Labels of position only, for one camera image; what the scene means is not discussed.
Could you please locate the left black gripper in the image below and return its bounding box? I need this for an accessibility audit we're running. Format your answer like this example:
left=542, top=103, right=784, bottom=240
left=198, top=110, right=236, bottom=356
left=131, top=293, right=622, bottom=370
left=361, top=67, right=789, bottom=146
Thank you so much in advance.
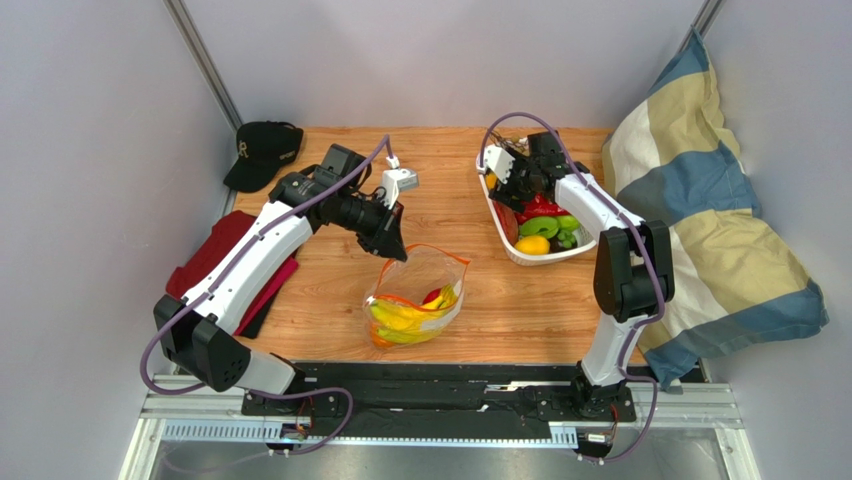
left=333, top=192, right=407, bottom=263

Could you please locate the watermelon slice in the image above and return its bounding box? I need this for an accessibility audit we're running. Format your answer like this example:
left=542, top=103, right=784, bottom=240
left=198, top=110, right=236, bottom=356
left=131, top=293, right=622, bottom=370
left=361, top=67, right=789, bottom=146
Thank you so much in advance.
left=492, top=201, right=519, bottom=246

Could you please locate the clear orange zip top bag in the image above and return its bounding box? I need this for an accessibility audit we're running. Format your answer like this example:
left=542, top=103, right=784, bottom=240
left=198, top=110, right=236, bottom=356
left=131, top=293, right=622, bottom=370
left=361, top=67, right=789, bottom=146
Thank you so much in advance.
left=362, top=243, right=470, bottom=336

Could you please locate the red pomegranate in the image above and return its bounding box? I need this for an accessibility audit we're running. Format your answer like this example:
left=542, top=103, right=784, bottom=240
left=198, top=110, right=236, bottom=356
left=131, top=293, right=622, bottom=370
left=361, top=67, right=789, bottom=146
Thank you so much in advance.
left=422, top=288, right=443, bottom=308

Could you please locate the yellow banana bunch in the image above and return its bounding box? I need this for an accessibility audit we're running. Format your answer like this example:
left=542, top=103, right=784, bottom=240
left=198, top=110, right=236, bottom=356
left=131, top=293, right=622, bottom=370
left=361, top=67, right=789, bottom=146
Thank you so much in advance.
left=365, top=284, right=463, bottom=348

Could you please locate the orange persimmon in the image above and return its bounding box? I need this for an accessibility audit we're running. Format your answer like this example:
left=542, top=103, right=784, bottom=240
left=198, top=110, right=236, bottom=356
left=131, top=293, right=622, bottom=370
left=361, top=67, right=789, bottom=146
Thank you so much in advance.
left=369, top=331, right=395, bottom=349

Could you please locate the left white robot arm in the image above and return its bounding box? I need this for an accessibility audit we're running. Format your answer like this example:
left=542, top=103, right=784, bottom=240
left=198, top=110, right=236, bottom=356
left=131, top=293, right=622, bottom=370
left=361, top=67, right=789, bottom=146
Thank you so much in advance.
left=143, top=144, right=419, bottom=398

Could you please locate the long red chili pepper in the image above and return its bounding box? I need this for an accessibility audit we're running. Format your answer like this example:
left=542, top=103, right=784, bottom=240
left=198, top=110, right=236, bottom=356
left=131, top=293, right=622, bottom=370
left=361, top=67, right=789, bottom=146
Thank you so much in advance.
left=514, top=194, right=569, bottom=225

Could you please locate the brown longan bunch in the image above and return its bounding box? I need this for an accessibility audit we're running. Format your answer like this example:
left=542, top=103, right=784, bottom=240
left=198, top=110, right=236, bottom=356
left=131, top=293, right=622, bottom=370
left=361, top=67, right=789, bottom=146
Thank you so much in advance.
left=489, top=131, right=529, bottom=154

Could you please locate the yellow lemon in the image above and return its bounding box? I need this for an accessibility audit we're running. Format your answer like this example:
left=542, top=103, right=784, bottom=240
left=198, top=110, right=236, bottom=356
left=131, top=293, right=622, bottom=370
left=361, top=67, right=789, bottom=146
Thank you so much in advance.
left=514, top=235, right=550, bottom=256

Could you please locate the dark purple mangosteen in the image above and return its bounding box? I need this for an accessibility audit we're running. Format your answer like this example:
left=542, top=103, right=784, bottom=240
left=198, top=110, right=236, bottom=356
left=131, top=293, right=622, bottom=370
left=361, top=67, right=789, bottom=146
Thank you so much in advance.
left=549, top=230, right=579, bottom=253

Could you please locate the white perforated plastic basket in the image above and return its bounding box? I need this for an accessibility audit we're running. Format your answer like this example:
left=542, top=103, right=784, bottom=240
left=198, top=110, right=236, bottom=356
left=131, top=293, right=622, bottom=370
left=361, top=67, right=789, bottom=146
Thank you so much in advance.
left=478, top=167, right=597, bottom=267

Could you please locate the pink folded cloth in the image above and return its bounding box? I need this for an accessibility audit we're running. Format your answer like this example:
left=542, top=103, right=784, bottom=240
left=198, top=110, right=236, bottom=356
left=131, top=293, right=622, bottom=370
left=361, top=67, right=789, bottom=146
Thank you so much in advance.
left=234, top=255, right=299, bottom=339

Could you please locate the dark red folded cloth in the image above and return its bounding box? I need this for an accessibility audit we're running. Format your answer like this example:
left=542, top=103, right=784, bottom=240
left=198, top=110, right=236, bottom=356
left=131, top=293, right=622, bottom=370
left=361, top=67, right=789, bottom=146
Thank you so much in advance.
left=165, top=211, right=256, bottom=299

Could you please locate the black baseball cap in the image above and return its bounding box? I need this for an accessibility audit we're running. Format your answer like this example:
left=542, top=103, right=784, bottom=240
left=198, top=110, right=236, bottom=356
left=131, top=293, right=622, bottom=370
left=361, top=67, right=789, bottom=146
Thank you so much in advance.
left=223, top=121, right=304, bottom=193

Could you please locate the black folded cloth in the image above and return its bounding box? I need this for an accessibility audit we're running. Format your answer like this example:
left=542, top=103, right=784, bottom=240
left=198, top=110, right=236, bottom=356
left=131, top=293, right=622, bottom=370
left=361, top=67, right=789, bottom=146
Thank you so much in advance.
left=234, top=293, right=278, bottom=339

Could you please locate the blue yellow checked pillow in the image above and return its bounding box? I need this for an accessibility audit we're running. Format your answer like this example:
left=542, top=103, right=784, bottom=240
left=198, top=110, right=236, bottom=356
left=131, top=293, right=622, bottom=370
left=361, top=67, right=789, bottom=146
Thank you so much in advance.
left=602, top=32, right=829, bottom=388

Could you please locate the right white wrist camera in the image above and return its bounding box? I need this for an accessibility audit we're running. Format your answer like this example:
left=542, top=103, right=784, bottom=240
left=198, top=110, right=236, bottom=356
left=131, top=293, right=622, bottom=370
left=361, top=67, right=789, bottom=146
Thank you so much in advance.
left=476, top=144, right=514, bottom=184

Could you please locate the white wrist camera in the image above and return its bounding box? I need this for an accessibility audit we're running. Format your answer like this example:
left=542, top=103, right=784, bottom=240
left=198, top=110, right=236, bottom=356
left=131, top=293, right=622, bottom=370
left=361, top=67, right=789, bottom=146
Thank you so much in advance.
left=380, top=155, right=420, bottom=209
left=476, top=144, right=514, bottom=184

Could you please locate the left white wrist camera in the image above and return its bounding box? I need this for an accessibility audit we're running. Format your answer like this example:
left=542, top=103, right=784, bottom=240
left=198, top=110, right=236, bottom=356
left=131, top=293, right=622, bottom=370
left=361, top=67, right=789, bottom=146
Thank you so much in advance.
left=380, top=155, right=420, bottom=209

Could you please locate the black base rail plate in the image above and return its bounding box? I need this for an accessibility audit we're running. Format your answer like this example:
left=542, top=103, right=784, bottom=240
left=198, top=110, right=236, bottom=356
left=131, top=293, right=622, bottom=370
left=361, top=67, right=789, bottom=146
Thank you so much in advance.
left=241, top=362, right=648, bottom=441

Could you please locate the silver aluminium frame rail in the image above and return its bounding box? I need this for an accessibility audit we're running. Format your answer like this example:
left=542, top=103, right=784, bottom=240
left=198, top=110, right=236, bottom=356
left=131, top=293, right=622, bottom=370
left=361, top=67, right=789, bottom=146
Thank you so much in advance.
left=163, top=0, right=243, bottom=131

